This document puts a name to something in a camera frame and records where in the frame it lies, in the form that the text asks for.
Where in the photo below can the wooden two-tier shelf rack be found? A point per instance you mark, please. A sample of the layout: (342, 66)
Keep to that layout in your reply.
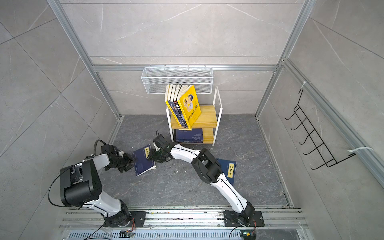
(209, 120)

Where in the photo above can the blue book yellow label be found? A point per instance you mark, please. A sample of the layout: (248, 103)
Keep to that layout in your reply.
(229, 169)

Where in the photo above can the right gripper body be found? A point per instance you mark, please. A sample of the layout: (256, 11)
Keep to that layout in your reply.
(158, 156)

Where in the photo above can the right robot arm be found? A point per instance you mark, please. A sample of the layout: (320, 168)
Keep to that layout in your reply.
(210, 172)

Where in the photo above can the dark blue book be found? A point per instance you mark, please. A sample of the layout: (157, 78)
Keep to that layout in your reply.
(142, 164)
(193, 136)

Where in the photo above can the white wire mesh basket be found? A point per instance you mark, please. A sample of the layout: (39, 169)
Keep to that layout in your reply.
(155, 79)

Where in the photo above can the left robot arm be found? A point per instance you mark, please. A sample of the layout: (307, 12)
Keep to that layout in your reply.
(81, 186)

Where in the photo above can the black book white characters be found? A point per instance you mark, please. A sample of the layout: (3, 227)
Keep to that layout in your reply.
(180, 105)

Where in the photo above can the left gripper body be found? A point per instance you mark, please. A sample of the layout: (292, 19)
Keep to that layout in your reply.
(124, 163)

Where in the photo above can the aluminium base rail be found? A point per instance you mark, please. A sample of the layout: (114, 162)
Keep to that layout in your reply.
(269, 223)

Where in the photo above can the black wall hook rack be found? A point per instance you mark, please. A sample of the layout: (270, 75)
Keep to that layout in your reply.
(314, 137)

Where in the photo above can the yellow cartoon book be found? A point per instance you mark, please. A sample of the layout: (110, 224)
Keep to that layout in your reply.
(191, 105)

